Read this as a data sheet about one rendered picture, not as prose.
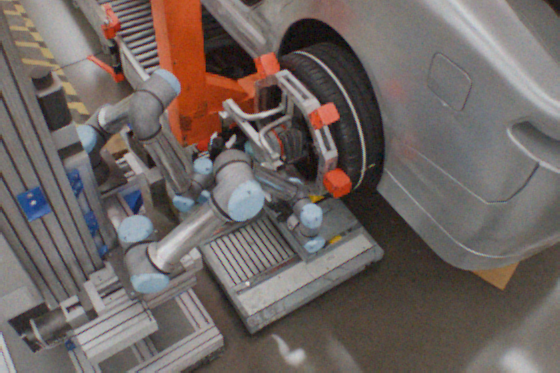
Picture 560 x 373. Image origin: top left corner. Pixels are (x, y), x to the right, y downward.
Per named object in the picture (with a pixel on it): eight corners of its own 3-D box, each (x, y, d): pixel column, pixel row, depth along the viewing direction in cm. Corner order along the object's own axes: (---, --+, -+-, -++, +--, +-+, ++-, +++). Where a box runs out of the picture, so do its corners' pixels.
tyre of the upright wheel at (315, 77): (354, 195, 268) (417, 147, 208) (315, 215, 260) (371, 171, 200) (290, 85, 281) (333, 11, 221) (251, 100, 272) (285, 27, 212)
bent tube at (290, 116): (314, 144, 213) (317, 124, 205) (273, 163, 206) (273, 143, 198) (290, 117, 223) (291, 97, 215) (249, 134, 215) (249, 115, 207)
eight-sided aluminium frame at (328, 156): (328, 212, 241) (344, 126, 200) (316, 218, 238) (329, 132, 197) (264, 136, 270) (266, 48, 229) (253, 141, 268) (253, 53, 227)
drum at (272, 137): (306, 153, 237) (309, 130, 226) (265, 172, 229) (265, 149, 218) (289, 133, 244) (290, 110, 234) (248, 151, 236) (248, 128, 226)
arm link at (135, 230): (152, 228, 192) (146, 205, 182) (162, 258, 184) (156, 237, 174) (119, 238, 189) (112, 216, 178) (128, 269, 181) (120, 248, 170)
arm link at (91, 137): (66, 163, 210) (57, 140, 200) (86, 141, 218) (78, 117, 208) (90, 173, 207) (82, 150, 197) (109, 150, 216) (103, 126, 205)
